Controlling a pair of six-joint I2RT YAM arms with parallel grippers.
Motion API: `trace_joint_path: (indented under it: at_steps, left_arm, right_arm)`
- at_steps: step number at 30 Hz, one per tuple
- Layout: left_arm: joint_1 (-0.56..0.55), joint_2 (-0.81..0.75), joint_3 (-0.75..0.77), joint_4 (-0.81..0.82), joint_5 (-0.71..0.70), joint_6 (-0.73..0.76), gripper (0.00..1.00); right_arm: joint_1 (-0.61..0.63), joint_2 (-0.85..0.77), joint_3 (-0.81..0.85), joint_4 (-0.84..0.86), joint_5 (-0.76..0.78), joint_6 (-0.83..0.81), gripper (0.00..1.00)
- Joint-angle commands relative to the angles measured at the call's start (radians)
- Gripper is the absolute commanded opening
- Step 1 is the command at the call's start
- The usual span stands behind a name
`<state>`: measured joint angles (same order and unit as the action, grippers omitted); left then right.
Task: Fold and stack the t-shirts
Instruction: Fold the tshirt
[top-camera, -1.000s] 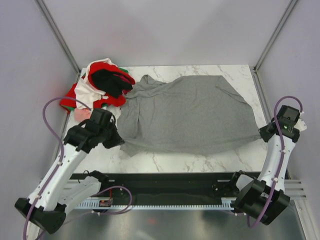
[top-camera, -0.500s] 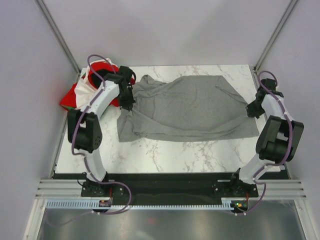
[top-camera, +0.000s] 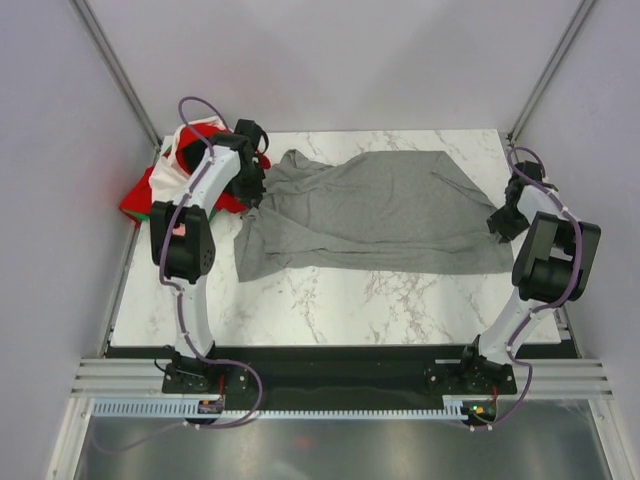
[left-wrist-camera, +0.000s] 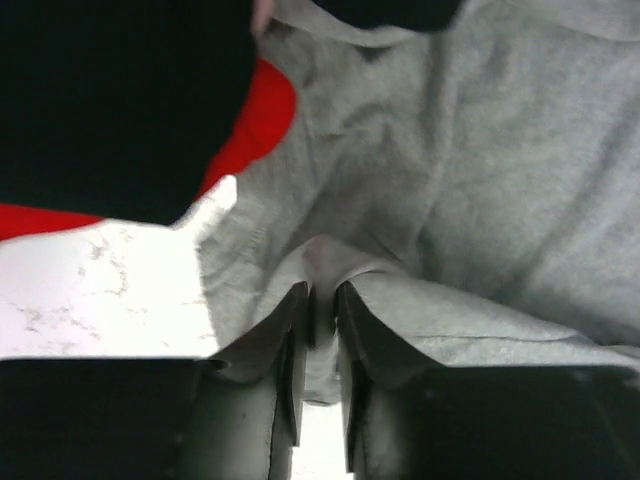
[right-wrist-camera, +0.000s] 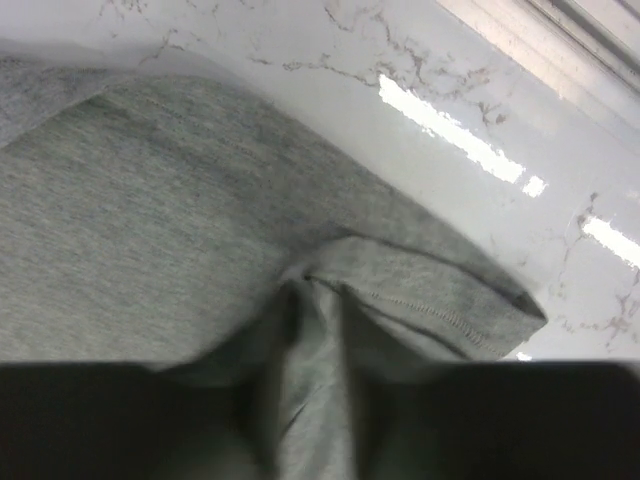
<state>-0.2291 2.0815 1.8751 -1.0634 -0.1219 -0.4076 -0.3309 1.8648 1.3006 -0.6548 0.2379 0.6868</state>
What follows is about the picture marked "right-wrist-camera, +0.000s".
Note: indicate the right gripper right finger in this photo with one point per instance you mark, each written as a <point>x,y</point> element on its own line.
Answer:
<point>503,420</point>

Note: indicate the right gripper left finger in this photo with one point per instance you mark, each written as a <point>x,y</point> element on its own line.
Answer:
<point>120,421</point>

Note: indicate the grey t shirt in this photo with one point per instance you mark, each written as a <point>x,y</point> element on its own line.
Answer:
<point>182,226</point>

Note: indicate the aluminium extrusion rail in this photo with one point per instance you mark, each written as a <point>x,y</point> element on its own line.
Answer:
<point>587,52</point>

